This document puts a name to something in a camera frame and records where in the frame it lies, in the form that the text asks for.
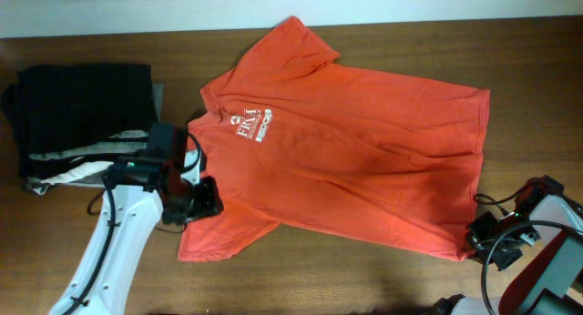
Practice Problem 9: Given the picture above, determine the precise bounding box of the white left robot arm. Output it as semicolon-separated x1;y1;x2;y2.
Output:
50;123;223;314

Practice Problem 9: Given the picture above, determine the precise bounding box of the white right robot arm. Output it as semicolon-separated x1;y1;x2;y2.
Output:
428;176;582;315

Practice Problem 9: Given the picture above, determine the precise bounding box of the folded grey white garment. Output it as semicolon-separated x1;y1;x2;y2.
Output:
21;81;165;196

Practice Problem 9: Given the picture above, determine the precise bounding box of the red orange t-shirt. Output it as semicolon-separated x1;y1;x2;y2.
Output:
178;17;490;262

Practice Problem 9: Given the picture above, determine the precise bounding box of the folded black shirt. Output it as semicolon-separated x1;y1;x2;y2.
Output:
1;64;159;179

